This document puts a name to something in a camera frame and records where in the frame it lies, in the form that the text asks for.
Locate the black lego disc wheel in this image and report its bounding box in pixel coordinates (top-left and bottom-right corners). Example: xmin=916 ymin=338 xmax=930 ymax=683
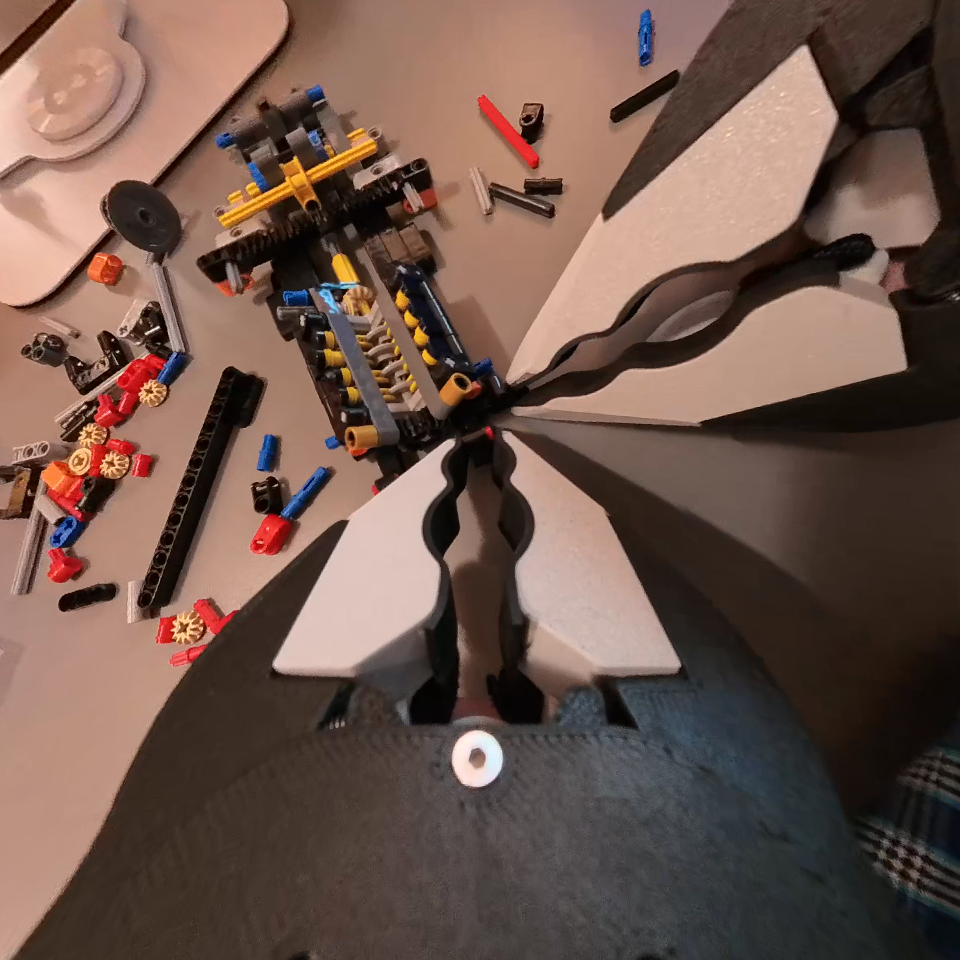
xmin=100 ymin=180 xmax=184 ymax=258

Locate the long black lego axle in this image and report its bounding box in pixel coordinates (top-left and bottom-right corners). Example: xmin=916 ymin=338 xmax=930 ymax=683
xmin=608 ymin=69 xmax=681 ymax=124

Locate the blue lego axle pin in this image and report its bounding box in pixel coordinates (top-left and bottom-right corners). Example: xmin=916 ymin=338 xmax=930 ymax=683
xmin=280 ymin=465 xmax=332 ymax=521

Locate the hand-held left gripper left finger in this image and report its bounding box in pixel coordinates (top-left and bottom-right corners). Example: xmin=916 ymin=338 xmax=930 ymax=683
xmin=272 ymin=437 xmax=474 ymax=723

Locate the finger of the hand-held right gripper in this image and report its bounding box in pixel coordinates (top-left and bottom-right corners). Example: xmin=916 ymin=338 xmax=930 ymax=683
xmin=516 ymin=249 xmax=910 ymax=429
xmin=510 ymin=43 xmax=942 ymax=391

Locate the short black lego beam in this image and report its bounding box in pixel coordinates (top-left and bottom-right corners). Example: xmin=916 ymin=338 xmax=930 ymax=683
xmin=57 ymin=582 xmax=120 ymax=614

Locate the red lego connector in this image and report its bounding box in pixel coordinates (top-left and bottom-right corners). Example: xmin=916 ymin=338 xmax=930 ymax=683
xmin=249 ymin=513 xmax=293 ymax=555

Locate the person's plaid shirt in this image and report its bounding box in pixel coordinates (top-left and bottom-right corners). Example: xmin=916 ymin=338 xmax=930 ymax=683
xmin=853 ymin=738 xmax=960 ymax=960

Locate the red lego pieces cluster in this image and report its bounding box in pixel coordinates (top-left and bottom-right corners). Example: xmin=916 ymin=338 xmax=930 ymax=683
xmin=154 ymin=597 xmax=240 ymax=669

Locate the white stand with round disc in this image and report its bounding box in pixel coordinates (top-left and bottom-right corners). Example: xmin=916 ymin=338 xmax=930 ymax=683
xmin=0 ymin=0 xmax=149 ymax=182

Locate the lego car chassis assembly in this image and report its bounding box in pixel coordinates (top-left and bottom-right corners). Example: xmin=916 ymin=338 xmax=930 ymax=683
xmin=196 ymin=84 xmax=505 ymax=490

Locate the pile of small lego pieces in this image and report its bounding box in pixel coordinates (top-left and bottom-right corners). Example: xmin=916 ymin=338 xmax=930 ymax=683
xmin=0 ymin=298 xmax=190 ymax=600

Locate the long black lego beam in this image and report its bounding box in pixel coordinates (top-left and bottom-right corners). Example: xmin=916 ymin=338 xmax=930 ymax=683
xmin=138 ymin=365 xmax=265 ymax=610

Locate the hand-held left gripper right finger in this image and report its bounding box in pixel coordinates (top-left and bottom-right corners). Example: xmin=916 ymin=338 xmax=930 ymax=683
xmin=486 ymin=429 xmax=684 ymax=723

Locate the white rounded base board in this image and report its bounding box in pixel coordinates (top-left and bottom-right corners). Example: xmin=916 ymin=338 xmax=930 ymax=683
xmin=0 ymin=0 xmax=291 ymax=309

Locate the long grey lego axle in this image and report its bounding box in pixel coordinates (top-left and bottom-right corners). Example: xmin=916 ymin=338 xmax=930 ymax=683
xmin=148 ymin=253 xmax=189 ymax=355

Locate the red lego axle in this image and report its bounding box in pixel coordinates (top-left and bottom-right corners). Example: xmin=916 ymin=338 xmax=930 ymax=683
xmin=477 ymin=93 xmax=542 ymax=168

